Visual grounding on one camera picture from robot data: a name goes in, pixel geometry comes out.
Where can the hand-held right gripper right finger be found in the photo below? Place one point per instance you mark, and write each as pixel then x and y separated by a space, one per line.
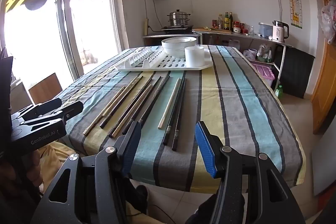
pixel 206 148

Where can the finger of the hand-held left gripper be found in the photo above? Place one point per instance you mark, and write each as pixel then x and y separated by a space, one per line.
pixel 50 105
pixel 73 107

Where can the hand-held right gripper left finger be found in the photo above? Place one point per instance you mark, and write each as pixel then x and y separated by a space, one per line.
pixel 131 145

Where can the light wooden chopstick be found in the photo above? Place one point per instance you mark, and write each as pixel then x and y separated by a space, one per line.
pixel 121 95
pixel 169 103
pixel 97 119

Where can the row of chopsticks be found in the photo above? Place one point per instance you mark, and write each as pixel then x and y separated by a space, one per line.
pixel 130 108

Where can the brown chopstick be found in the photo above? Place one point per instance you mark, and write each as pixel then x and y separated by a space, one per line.
pixel 135 108

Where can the white dish rack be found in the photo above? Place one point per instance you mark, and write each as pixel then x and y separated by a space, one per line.
pixel 168 64

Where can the white cup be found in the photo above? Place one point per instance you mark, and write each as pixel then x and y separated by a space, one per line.
pixel 194 57

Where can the person's left hand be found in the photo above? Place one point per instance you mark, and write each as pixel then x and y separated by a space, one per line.
pixel 35 169

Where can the yellow garment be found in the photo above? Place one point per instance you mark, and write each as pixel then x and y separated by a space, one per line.
pixel 59 151

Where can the striped tablecloth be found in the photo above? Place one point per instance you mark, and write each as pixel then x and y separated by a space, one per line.
pixel 236 108

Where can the green bottle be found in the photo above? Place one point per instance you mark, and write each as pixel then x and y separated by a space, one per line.
pixel 279 92

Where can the pink lid storage box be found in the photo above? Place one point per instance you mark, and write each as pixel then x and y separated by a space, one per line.
pixel 262 71

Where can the lilac cup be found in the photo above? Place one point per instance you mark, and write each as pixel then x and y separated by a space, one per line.
pixel 250 54

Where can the grey plastic jug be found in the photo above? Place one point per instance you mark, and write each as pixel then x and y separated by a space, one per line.
pixel 234 44

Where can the beige power strip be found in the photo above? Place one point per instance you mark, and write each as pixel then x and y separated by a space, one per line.
pixel 146 27

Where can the small steel shelf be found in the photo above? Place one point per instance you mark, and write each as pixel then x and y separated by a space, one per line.
pixel 157 36

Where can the plastic bags on shelf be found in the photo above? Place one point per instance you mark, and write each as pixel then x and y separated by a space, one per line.
pixel 264 53

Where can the wooden cutting board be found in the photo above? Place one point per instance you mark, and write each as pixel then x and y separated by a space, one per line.
pixel 202 29

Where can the black cabinet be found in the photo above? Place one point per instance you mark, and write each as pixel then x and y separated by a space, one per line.
pixel 296 71

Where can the long steel shelf table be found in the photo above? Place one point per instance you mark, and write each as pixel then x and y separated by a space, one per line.
pixel 252 36

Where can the black induction cooker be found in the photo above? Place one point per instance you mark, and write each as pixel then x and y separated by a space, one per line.
pixel 177 28

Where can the red lid jar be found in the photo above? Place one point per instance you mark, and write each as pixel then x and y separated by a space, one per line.
pixel 236 27

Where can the small red jar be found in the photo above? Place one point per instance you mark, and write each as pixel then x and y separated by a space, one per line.
pixel 214 24
pixel 243 26

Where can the small clear bottle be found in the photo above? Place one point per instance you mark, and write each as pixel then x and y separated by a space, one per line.
pixel 220 23

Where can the clear glass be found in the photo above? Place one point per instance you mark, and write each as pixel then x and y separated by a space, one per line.
pixel 251 30

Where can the yellow label oil bottle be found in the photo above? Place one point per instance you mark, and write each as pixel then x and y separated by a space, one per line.
pixel 226 22

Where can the dark glass bottle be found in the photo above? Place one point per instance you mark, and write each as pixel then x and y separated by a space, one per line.
pixel 231 22

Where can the wooden door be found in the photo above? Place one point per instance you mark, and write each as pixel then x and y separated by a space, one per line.
pixel 324 95

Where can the blue and white container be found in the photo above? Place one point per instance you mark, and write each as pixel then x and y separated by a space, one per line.
pixel 265 29

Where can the stainless steamer pot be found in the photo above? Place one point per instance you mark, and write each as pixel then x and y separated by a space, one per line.
pixel 178 18

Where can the white electric kettle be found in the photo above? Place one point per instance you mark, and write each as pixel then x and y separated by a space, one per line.
pixel 278 32

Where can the hanging plastic bag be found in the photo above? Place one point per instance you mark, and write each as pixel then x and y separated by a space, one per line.
pixel 329 22

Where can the sliding glass door frame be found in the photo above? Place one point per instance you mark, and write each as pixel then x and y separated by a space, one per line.
pixel 65 29

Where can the giraffe wall poster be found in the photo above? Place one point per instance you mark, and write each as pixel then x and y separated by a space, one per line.
pixel 294 3

